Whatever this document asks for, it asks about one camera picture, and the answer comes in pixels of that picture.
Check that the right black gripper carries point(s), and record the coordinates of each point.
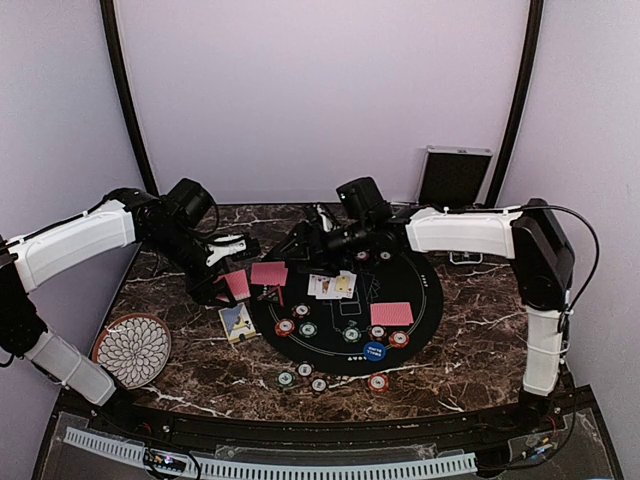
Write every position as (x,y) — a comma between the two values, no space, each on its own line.
(305,231)

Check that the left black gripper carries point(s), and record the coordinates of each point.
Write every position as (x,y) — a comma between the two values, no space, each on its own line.
(202,294)

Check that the red playing card deck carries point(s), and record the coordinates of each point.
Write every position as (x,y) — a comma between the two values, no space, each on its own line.
(238,284)

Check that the two of diamonds card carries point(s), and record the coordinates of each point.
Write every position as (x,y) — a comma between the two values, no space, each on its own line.
(344,285)

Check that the red card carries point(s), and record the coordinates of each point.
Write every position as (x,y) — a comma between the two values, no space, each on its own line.
(269,273)
(391,314)

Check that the triangular red dealer button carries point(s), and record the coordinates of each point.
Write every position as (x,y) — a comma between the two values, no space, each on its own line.
(273,295)

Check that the blue small blind button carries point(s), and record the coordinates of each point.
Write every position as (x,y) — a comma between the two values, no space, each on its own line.
(374,351)

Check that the green poker chip stack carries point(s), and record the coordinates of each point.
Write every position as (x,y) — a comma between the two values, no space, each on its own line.
(285,379)

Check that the red poker chip stack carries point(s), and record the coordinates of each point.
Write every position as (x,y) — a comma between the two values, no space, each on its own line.
(378,383)

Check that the three of diamonds card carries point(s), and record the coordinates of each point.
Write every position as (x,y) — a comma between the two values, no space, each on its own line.
(314,283)

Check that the jack of hearts card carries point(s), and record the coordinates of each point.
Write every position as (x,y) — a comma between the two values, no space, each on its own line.
(324,289)

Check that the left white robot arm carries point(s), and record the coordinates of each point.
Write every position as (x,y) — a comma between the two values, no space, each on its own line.
(46,282)

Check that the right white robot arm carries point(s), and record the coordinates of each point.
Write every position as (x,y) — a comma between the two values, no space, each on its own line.
(481,289)

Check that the yellow playing card box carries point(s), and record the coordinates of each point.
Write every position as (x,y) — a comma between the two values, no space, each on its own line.
(237,323)

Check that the round black poker mat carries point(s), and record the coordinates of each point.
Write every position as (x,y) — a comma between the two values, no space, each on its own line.
(406,277)

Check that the floral ceramic plate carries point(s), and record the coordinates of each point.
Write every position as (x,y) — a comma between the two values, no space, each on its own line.
(134,348)

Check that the aluminium poker chip case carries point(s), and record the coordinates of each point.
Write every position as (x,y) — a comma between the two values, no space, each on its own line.
(453,176)

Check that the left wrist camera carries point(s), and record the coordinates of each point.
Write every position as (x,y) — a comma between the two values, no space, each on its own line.
(237,247)

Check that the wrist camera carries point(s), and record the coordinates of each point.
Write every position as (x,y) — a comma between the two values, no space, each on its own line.
(364,205)
(237,247)

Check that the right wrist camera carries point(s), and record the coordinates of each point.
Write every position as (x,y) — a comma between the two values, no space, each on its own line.
(364,205)

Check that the white slotted cable duct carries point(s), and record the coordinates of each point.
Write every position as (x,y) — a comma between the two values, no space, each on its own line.
(265,465)

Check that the left black frame post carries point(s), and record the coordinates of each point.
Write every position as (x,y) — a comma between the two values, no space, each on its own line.
(123,89)

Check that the black frame post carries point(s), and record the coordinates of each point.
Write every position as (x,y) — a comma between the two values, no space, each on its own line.
(525,71)
(123,89)

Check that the right black frame post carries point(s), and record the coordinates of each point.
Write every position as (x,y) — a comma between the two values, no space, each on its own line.
(525,71)

